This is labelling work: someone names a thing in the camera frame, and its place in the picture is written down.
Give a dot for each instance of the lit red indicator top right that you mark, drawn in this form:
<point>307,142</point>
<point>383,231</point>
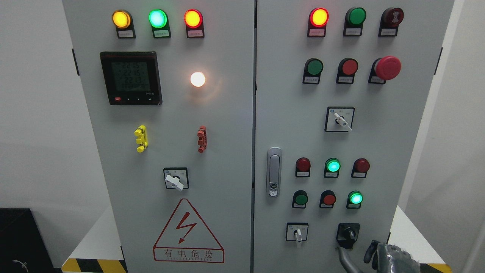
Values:
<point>317,20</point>

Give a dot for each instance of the white glowing indicator light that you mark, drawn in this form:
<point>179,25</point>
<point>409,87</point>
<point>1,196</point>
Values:
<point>197,79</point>

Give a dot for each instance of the red push button lower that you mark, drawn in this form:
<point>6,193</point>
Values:
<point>327,199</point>

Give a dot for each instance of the dark red buzzer alarm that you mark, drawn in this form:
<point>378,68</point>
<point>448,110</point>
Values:
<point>390,21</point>

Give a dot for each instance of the black rotary knob switch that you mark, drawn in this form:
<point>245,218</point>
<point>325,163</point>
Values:
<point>347,234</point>

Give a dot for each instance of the red indicator lower right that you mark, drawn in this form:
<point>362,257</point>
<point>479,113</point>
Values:
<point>360,168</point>

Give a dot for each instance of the red push button upper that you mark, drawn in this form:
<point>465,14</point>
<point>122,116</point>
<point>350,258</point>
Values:
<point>346,71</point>

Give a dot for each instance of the grey right cabinet door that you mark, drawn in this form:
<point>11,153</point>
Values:
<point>291,115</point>

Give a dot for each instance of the red electrical hazard warning sticker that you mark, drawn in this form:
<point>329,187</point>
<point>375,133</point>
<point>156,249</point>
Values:
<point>187,238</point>

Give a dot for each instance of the silver cabinet door handle lock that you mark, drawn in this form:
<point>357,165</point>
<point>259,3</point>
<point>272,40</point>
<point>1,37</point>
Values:
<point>274,156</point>

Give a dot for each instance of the green push button lower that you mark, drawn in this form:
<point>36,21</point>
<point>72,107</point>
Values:
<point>300,199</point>

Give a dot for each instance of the red test terminal block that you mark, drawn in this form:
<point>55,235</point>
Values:
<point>202,141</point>

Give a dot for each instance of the white-handled selector switch upper right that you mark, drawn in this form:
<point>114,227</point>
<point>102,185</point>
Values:
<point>339,119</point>

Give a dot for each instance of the red push button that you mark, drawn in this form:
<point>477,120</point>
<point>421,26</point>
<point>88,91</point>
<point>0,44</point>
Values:
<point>327,199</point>
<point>346,71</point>

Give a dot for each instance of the yellow test terminal block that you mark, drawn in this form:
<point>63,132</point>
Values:
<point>141,138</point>

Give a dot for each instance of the yellow indicator light top left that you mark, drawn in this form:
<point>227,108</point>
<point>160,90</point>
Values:
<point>122,20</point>

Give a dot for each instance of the black digital power meter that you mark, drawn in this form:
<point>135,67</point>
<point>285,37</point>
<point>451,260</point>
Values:
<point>131,78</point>

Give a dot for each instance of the lit green indicator lower middle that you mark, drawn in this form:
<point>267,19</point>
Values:
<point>332,168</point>

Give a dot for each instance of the black box lower left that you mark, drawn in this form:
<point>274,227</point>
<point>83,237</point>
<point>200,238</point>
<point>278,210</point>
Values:
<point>22,249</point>

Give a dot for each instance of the white-handled selector switch bottom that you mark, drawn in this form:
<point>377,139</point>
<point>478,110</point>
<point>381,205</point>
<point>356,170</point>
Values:
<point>297,232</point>

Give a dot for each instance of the green illuminated button lower right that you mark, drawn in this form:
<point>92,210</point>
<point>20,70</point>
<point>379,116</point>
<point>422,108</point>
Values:
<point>354,200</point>

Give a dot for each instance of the grey gloved robotic hand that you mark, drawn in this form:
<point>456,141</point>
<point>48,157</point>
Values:
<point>385,258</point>

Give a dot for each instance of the green indicator light top left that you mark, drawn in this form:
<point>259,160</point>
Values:
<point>159,24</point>

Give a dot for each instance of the green indicator top right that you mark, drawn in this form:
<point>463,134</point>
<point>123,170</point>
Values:
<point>354,19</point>

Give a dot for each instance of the green push button upper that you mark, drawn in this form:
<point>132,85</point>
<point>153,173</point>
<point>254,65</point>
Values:
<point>312,71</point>

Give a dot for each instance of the grey cabinet door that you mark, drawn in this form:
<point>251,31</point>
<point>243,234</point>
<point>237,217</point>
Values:
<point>291,115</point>
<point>220,178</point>

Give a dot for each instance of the white platform with hazard stripes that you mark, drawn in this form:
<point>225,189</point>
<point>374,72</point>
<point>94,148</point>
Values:
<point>100,250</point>

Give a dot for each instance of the grey left cabinet door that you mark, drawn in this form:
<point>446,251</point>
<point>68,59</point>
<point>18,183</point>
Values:
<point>220,178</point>

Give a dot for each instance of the red-orange indicator light top left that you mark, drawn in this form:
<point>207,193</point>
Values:
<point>194,24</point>

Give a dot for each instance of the white-handled selector switch left door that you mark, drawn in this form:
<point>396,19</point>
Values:
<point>176,178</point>

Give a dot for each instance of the green push button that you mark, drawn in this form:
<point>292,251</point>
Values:
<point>312,71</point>
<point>300,199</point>

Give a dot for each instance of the white-handled selector switch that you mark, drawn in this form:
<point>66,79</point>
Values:
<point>297,232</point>
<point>339,119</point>

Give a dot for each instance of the red emergency stop mushroom button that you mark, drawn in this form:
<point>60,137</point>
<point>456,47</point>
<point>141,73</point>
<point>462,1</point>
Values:
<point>384,69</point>

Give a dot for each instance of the dark red indicator lower left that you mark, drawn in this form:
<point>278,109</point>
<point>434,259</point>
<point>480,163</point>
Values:
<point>303,167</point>

